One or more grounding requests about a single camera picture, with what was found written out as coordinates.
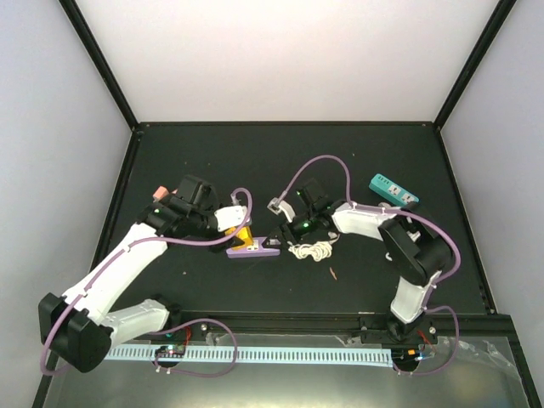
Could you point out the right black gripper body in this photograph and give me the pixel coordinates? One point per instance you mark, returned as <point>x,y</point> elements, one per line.
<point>297,235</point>

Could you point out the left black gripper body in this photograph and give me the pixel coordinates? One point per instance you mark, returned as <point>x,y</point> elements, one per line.
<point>215,245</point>

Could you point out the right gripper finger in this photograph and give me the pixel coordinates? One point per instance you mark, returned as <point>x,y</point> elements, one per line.
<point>273,243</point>
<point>276,233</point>

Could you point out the purple power strip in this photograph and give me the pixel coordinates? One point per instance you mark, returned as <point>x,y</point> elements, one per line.
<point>255,250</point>

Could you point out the yellow cube socket adapter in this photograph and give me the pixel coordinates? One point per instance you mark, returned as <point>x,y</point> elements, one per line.
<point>242,239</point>

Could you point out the small pink charger plug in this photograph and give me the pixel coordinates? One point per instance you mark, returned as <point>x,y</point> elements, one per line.
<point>160,193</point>

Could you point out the teal power strip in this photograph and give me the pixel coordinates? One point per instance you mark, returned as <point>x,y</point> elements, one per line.
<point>391,192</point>

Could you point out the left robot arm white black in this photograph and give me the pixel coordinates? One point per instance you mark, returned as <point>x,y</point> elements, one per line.
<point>80,326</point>

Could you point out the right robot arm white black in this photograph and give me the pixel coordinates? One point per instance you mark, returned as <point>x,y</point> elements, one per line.
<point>418,248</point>

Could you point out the left circuit board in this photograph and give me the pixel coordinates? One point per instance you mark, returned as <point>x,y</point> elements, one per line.
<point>170,351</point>

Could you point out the circuit board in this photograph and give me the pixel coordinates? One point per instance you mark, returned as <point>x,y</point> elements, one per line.
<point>170,351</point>
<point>412,354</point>

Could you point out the right circuit board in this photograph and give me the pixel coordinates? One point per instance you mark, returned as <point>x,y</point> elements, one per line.
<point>412,354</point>

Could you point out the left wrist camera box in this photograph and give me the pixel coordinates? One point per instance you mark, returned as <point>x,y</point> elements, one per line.
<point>230,217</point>

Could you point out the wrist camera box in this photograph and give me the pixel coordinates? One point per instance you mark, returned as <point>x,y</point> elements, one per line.
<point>230,217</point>
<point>278,206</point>

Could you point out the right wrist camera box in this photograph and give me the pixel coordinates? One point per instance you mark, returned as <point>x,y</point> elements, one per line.
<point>278,206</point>

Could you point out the light blue slotted cable duct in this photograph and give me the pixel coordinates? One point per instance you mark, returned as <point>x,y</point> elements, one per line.
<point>377,357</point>

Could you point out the black front rail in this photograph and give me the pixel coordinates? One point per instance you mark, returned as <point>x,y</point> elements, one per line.
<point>493,325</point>

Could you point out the left black frame post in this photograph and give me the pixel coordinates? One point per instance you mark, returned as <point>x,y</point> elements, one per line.
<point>89,42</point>

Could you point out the black frame post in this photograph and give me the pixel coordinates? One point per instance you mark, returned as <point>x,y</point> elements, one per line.
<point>486,38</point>
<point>89,42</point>

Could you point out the right black frame post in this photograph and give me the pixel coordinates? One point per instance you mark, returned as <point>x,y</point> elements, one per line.
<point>486,38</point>

